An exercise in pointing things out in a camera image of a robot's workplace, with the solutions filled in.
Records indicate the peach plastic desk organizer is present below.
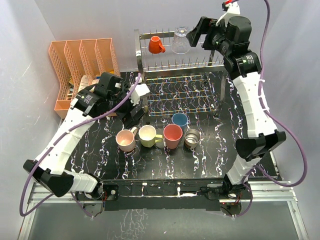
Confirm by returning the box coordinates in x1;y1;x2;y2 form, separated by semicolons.
48;38;120;119

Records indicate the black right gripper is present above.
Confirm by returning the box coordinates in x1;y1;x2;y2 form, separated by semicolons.
186;17;232;58

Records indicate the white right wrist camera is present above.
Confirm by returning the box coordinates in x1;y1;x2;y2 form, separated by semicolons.
215;0;240;27

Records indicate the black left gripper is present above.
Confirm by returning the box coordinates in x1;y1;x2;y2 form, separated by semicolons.
107;83;145;128

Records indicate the green white medicine box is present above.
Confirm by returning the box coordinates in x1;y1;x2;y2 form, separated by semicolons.
91;78;100;85

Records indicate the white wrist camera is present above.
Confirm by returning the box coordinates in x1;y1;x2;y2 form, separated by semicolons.
129;77;150;106
215;0;240;27

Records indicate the dusty pink tumbler cup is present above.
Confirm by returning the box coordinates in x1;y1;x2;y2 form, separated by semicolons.
163;124;183;149

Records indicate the light pink mug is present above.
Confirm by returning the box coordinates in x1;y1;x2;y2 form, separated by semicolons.
115;127;138;153

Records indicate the yellow-green mug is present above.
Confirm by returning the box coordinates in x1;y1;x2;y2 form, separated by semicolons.
138;125;164;148

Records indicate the orange mug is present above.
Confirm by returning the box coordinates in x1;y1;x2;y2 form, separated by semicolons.
148;35;166;54

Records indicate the clear glass cup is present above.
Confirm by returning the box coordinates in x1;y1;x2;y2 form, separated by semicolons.
171;26;190;55

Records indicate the cream steel tumbler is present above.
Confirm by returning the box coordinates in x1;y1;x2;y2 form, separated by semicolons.
184;129;201;149

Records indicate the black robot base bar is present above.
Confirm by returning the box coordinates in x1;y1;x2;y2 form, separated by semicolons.
75;178;252;211

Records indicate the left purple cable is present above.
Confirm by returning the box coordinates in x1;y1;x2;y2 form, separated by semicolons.
19;73;142;217

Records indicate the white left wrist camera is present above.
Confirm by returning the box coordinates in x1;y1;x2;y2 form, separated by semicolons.
129;77;150;106

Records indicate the light blue plastic cup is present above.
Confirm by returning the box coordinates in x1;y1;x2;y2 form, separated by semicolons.
171;112;188;131

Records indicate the metal dish rack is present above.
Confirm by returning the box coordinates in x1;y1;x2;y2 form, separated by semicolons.
134;29;227;117

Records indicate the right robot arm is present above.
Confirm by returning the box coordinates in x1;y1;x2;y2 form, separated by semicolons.
186;15;287;199

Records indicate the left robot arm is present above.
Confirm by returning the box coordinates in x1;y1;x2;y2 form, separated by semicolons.
23;72;150;200

